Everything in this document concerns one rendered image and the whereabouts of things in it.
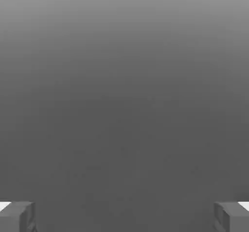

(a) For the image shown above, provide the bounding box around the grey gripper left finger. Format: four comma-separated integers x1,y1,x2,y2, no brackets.
0,201,37,232

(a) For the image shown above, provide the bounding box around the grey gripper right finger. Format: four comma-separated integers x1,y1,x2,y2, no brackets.
213,201,249,232

